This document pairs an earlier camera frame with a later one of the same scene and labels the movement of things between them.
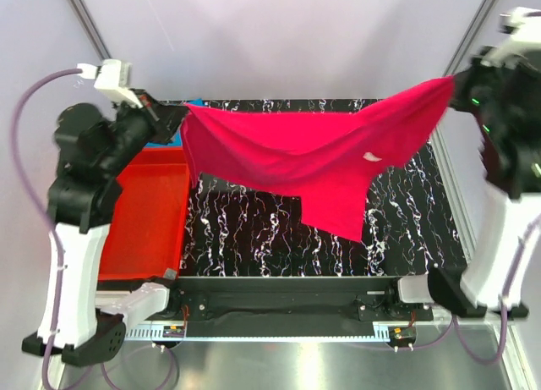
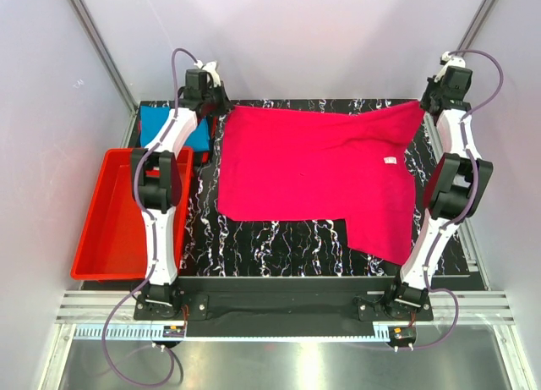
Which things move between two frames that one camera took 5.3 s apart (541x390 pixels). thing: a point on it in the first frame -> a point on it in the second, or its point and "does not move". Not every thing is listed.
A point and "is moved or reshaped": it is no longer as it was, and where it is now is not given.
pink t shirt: [336, 156] is moved or reshaped
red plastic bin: [148, 232] does not move
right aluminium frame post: [467, 46] does not move
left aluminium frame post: [95, 40] does not move
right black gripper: [466, 79] -> [431, 84]
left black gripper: [168, 118] -> [225, 106]
